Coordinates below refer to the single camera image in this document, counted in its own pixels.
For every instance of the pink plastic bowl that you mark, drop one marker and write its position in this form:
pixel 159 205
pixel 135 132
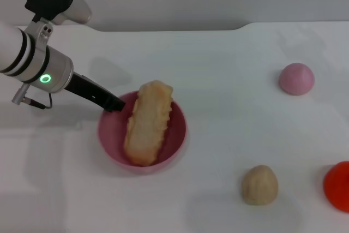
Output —
pixel 114 140

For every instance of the red round bun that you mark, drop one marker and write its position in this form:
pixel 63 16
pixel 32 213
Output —
pixel 338 186

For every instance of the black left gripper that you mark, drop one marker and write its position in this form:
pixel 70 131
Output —
pixel 92 91

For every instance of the beige round bun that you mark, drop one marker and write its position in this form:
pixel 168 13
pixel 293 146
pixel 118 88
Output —
pixel 260 186

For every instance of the pink round bun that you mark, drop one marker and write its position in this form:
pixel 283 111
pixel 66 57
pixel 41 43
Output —
pixel 296 79

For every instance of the orange striped bread roll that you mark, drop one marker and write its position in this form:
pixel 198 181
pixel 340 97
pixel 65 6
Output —
pixel 148 124

